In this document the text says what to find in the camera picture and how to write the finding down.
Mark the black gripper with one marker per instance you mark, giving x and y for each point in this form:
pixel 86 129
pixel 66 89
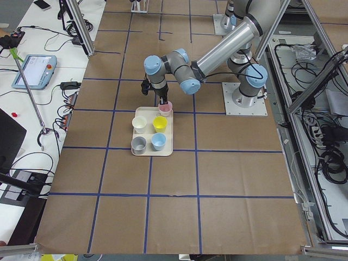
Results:
pixel 160 92

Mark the pink plastic cup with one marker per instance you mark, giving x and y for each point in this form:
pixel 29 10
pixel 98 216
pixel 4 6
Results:
pixel 165 110

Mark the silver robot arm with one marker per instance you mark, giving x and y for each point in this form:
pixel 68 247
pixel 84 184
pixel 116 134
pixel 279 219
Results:
pixel 254 18
pixel 228 22

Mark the yellow plastic cup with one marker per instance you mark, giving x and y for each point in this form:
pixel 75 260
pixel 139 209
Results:
pixel 160 124

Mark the white plastic cup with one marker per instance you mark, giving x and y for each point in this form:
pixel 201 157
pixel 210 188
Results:
pixel 139 124

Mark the grey plastic cup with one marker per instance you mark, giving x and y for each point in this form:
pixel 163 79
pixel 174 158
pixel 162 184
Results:
pixel 138 145

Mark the cream plastic tray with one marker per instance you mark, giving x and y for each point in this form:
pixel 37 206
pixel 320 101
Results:
pixel 150 113

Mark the blue teach pendant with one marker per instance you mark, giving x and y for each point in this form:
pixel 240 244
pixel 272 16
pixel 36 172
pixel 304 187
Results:
pixel 38 70

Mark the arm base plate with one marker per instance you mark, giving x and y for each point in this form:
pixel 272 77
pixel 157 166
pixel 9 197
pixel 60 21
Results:
pixel 218 30
pixel 236 104

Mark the white wire cup rack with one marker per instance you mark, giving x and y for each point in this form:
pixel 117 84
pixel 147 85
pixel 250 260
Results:
pixel 139 6

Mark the aluminium frame post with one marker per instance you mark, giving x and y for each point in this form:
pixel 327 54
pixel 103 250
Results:
pixel 77 19

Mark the green handled reach tool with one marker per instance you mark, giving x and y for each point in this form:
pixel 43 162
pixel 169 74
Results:
pixel 19 61

